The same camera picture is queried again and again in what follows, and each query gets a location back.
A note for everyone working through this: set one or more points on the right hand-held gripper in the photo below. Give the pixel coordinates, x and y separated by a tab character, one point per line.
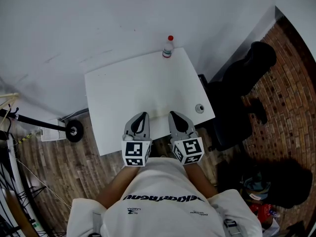
191	147

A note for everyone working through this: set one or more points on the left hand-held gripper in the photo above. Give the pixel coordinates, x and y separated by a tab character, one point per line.
134	149

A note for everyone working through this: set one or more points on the person's left forearm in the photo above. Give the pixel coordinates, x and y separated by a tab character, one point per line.
116	189

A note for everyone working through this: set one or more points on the person's right forearm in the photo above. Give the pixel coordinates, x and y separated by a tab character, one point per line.
200	181

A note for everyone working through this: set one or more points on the white table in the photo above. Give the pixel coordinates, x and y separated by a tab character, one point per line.
135	88

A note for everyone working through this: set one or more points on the black coat rack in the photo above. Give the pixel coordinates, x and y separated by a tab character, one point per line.
74	131

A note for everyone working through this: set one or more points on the black office chair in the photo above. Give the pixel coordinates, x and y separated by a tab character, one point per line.
234	95

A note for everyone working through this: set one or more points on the plastic bottle with red cap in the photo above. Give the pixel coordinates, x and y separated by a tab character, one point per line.
168	49

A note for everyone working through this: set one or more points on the white perforated box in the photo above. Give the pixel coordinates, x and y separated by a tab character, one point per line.
51	132

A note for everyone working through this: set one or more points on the person's white shirt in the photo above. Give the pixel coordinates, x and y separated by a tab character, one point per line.
163	218

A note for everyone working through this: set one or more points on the red bag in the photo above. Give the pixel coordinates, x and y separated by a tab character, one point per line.
261	210

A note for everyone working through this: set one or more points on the black metal rack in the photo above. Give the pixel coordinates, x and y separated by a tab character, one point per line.
27	191

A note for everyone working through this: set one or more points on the wooden clothes hanger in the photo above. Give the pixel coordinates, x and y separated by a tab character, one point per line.
10	95

